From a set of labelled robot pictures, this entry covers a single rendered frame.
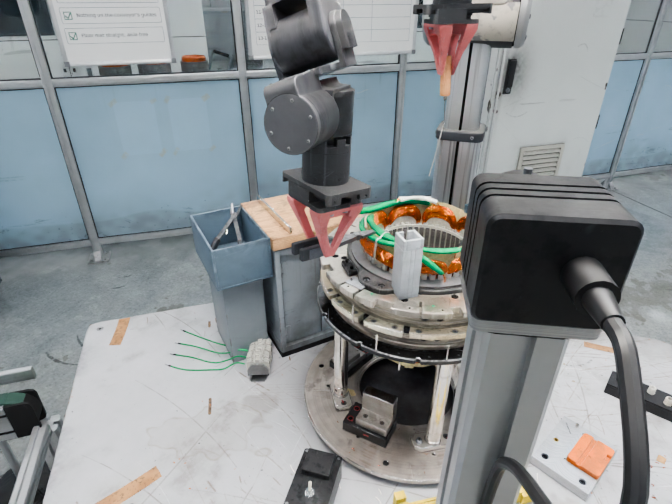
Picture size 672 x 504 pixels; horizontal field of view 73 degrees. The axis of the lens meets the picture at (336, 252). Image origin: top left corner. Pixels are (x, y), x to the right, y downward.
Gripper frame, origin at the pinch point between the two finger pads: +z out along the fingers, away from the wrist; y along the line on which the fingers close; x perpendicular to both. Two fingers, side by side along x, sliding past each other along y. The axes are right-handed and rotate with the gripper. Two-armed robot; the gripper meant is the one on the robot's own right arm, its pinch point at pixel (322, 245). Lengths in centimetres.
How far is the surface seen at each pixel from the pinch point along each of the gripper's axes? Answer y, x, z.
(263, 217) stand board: -32.1, 8.3, 9.8
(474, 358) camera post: 35.3, -18.0, -15.2
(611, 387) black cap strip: 23, 53, 34
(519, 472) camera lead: 38.4, -18.6, -12.6
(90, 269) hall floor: -234, -4, 117
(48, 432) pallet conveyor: -41, -36, 51
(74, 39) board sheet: -235, 12, -9
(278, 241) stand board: -22.4, 6.1, 10.4
